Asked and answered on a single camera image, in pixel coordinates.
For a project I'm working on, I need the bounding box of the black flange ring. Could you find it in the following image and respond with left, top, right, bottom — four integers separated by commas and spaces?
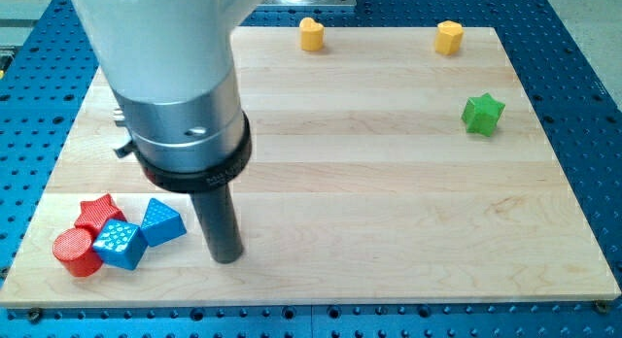
133, 112, 253, 193

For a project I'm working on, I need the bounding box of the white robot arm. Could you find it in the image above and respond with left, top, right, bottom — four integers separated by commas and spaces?
71, 0, 262, 263

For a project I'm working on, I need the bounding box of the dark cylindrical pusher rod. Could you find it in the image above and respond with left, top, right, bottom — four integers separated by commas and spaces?
190, 185, 244, 264

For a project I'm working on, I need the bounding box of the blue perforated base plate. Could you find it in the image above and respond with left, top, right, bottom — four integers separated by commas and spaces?
1, 0, 621, 337

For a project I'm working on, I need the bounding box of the yellow hexagon block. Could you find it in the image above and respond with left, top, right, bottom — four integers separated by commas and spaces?
433, 20, 464, 55

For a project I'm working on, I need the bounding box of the green star block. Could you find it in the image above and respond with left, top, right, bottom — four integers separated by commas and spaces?
461, 93, 505, 137

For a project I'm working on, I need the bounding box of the blue triangle block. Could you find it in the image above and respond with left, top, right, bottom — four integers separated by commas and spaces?
140, 198, 187, 247

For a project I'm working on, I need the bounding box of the blue cube block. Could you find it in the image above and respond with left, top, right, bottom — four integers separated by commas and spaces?
92, 220, 148, 270

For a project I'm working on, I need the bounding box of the red cylinder block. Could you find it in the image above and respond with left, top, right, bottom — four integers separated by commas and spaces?
52, 228, 103, 278

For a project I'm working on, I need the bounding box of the light wooden board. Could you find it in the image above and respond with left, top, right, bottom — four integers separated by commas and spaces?
1, 27, 620, 308

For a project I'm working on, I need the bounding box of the red star block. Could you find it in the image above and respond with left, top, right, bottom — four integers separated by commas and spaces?
74, 193, 126, 239

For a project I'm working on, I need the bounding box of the yellow heart block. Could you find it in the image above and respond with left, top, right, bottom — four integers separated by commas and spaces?
298, 17, 325, 51

